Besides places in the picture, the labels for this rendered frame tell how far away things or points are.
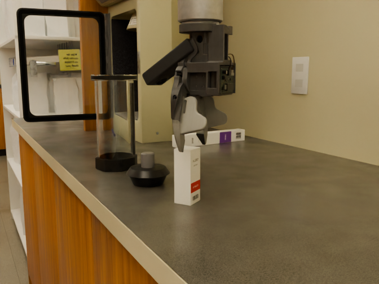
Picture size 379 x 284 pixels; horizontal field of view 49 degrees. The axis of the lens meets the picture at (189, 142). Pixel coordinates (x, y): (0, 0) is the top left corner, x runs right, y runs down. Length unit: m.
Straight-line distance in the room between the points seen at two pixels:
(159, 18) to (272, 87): 0.44
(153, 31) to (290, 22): 0.43
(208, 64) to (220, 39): 0.04
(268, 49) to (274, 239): 0.97
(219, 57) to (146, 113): 0.72
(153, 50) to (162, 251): 0.91
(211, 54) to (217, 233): 0.28
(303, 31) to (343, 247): 0.88
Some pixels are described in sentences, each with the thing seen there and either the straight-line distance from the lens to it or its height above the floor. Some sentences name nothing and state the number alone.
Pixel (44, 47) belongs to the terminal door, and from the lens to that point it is 1.62.
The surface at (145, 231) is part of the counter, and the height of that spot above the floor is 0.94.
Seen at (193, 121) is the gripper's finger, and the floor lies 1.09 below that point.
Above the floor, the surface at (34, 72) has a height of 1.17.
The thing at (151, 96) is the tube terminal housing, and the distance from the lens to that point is 1.38.
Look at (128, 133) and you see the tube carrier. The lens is 1.00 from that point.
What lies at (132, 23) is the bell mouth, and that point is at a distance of 1.49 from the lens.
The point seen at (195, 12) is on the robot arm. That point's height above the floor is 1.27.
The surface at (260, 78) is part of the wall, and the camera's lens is 1.53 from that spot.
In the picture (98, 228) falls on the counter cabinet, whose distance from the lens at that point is 0.94.
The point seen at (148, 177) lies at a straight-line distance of 0.85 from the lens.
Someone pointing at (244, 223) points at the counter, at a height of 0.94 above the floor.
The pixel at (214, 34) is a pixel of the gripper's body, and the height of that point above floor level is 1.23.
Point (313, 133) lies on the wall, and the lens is 1.34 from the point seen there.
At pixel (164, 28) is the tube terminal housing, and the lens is 1.40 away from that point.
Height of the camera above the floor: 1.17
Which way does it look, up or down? 10 degrees down
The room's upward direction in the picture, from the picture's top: straight up
